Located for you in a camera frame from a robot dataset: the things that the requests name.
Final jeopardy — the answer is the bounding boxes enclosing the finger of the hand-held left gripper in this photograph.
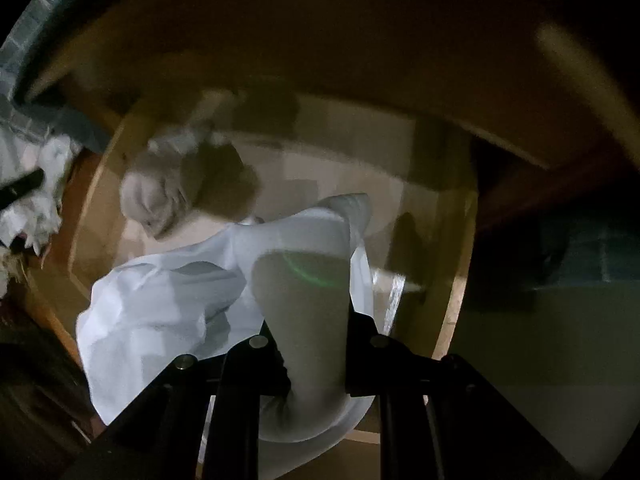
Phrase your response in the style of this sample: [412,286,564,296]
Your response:
[0,167,45,208]

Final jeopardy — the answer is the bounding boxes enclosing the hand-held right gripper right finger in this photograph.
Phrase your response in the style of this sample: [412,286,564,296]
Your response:
[344,311,591,480]

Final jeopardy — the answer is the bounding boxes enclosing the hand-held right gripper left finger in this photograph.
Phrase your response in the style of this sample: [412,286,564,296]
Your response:
[60,321,292,480]

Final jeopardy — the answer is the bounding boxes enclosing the white underwear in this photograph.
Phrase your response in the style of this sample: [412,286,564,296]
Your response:
[76,194,376,478]

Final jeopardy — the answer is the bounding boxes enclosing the light grey crumpled underwear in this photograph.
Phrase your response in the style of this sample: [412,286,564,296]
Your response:
[120,130,261,241]

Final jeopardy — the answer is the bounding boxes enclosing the crumpled white sheet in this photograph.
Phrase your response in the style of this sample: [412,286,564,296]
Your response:
[0,125,83,261]

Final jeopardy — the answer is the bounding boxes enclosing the blue checked cloth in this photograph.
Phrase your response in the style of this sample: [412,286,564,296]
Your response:
[0,0,640,291]

